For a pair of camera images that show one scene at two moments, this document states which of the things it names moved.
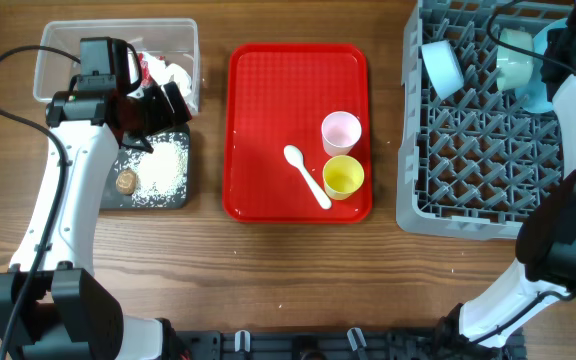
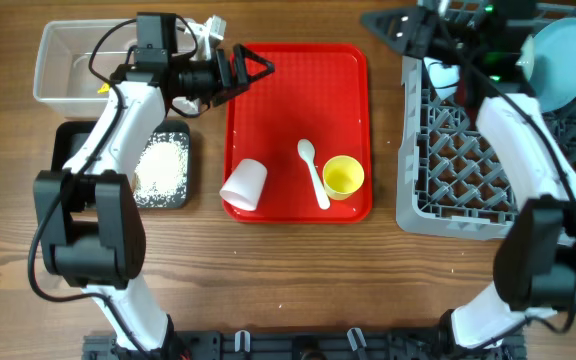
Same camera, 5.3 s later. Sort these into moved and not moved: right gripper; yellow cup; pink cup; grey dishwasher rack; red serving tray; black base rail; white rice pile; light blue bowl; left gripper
Moved: pink cup; right gripper; left gripper
Not moved: light blue bowl; red serving tray; white rice pile; yellow cup; grey dishwasher rack; black base rail
